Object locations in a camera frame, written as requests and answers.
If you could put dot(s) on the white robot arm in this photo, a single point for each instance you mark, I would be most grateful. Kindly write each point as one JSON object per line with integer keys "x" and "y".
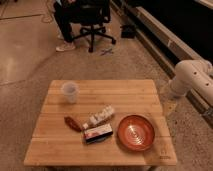
{"x": 193, "y": 74}

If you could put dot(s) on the dark red pepper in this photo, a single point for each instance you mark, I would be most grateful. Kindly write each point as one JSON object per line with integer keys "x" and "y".
{"x": 72, "y": 124}

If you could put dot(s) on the red ceramic bowl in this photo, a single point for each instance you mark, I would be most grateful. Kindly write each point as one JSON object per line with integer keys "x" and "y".
{"x": 136, "y": 133}

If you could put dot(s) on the white crumpled wrapper packet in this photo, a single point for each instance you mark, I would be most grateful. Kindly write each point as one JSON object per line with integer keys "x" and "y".
{"x": 100, "y": 117}

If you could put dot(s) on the translucent plastic cup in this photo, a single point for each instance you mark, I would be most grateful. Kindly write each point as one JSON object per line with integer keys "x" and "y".
{"x": 70, "y": 91}

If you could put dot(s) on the small printed cardboard box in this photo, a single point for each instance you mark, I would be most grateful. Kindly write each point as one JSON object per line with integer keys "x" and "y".
{"x": 97, "y": 133}

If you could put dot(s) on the small black box on floor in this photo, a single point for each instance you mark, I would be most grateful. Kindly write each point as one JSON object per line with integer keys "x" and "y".
{"x": 128, "y": 31}

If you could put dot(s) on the black office chair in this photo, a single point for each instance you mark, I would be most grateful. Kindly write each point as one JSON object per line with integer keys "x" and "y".
{"x": 92, "y": 17}

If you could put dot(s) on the long workbench edge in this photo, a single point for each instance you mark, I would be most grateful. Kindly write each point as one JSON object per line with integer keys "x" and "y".
{"x": 168, "y": 50}

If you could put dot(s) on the seated person dark clothes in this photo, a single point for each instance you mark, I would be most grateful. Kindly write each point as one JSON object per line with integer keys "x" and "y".
{"x": 62, "y": 17}

